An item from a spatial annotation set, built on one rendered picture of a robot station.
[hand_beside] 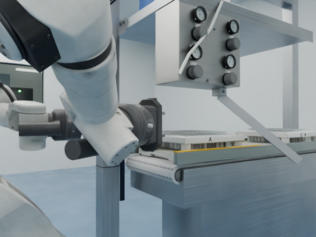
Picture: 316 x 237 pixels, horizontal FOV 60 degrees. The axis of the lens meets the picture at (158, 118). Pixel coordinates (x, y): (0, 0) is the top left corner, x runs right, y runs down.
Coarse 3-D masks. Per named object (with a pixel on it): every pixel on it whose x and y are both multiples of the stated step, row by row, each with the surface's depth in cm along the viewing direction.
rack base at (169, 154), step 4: (140, 148) 92; (140, 152) 92; (144, 152) 89; (148, 152) 87; (152, 152) 85; (156, 152) 84; (160, 152) 82; (164, 152) 80; (168, 152) 79; (172, 152) 77; (152, 156) 87; (156, 156) 86; (160, 156) 84; (164, 156) 83; (168, 156) 78; (172, 156) 77; (172, 160) 77
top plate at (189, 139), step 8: (168, 136) 79; (176, 136) 76; (184, 136) 74; (192, 136) 75; (200, 136) 76; (208, 136) 77; (216, 136) 79; (224, 136) 81; (232, 136) 83; (240, 136) 85
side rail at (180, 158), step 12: (288, 144) 95; (300, 144) 100; (312, 144) 105; (180, 156) 69; (192, 156) 71; (204, 156) 73; (216, 156) 76; (228, 156) 78; (240, 156) 81; (252, 156) 84
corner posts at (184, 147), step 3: (237, 141) 85; (240, 141) 85; (183, 144) 73; (186, 144) 73; (189, 144) 74; (234, 144) 86; (237, 144) 85; (240, 144) 85; (183, 147) 73; (186, 147) 73; (189, 147) 74
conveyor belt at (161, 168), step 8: (296, 152) 102; (304, 152) 105; (128, 160) 89; (136, 160) 86; (144, 160) 83; (152, 160) 80; (160, 160) 79; (168, 160) 79; (224, 160) 80; (232, 160) 82; (240, 160) 84; (128, 168) 91; (136, 168) 85; (144, 168) 81; (152, 168) 77; (160, 168) 74; (168, 168) 72; (176, 168) 70; (152, 176) 79; (160, 176) 74; (168, 176) 71
